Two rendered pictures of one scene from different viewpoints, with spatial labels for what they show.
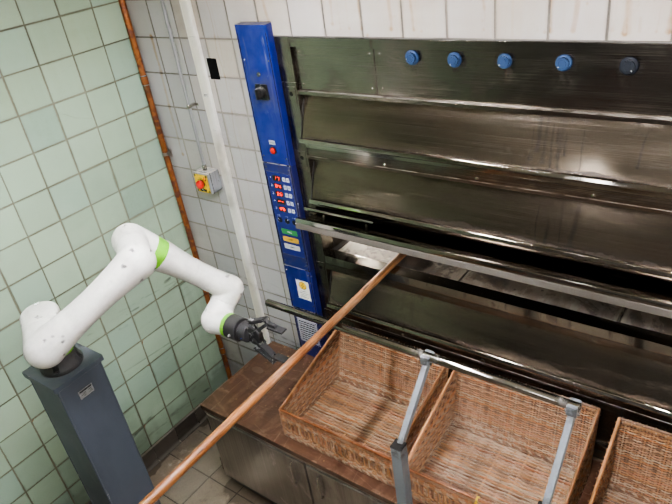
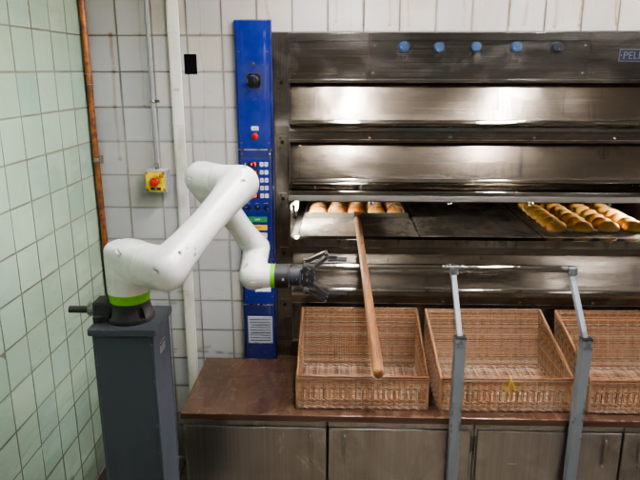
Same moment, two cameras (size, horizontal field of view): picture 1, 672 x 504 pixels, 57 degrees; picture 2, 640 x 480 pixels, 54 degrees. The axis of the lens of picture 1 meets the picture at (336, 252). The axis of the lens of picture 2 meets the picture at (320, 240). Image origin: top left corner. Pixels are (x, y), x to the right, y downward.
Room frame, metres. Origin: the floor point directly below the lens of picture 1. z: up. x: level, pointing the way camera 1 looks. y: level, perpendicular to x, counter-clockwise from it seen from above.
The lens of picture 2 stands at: (0.00, 1.70, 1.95)
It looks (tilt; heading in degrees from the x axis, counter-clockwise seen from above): 15 degrees down; 322
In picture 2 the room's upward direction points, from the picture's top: straight up
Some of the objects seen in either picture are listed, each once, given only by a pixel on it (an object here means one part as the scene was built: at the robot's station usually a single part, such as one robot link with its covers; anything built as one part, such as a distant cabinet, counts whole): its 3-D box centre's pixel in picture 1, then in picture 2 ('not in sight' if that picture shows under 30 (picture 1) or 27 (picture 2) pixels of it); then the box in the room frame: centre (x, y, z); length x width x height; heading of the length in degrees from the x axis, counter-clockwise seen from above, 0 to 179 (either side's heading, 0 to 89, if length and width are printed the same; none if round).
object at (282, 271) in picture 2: (238, 327); (283, 275); (1.88, 0.40, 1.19); 0.12 x 0.06 x 0.09; 140
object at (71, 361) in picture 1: (50, 352); (112, 308); (1.84, 1.08, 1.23); 0.26 x 0.15 x 0.06; 51
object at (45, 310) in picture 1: (46, 331); (130, 270); (1.79, 1.03, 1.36); 0.16 x 0.13 x 0.19; 20
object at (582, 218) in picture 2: not in sight; (576, 213); (1.70, -1.37, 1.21); 0.61 x 0.48 x 0.06; 140
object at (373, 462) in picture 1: (365, 397); (360, 354); (1.91, -0.03, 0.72); 0.56 x 0.49 x 0.28; 50
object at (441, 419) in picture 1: (500, 452); (492, 356); (1.53, -0.48, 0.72); 0.56 x 0.49 x 0.28; 51
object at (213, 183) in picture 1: (207, 180); (157, 180); (2.68, 0.54, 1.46); 0.10 x 0.07 x 0.10; 50
